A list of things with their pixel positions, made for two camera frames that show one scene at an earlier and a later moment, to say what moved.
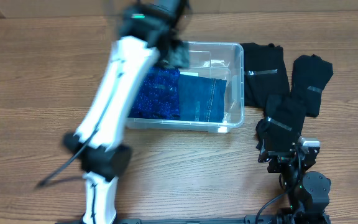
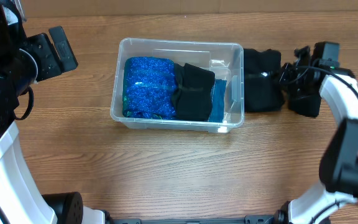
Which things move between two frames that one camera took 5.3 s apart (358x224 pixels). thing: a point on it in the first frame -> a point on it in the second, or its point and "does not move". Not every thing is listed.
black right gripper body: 279,159 -> 301,83
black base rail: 249,220 does not move
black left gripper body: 177,55 -> 46,54
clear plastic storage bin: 219,60 does not move
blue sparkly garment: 158,94 does not move
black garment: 284,123 -> 192,98
